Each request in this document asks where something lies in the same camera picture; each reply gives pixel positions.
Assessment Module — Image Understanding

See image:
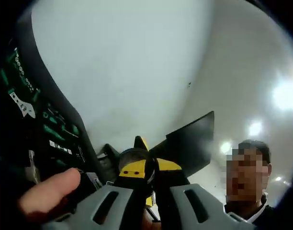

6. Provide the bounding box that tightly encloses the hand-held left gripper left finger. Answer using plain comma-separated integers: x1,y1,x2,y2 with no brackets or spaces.
42,159,148,230

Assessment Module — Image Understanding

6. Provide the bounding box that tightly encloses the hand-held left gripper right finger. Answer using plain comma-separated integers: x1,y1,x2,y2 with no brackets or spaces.
152,157,256,230

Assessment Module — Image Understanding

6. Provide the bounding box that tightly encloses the round silver tool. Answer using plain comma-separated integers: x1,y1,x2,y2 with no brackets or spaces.
117,147,159,185

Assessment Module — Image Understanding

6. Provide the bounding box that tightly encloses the black toolbox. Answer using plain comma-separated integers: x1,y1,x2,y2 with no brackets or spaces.
0,35,101,190

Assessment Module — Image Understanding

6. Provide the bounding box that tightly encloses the silver socket extension bar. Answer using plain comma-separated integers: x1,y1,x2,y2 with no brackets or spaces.
27,149,41,185

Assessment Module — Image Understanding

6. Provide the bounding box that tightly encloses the silver adjustable wrench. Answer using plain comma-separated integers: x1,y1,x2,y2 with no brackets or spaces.
9,92,37,120

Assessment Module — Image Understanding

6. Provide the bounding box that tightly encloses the row of silver sockets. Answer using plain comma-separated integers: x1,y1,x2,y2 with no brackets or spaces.
13,46,35,93

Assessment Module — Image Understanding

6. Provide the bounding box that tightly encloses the person's left hand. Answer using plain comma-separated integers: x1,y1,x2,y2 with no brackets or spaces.
16,167,82,218

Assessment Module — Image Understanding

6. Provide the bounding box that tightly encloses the black monitor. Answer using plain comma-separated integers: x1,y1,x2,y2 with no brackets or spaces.
148,110,216,178

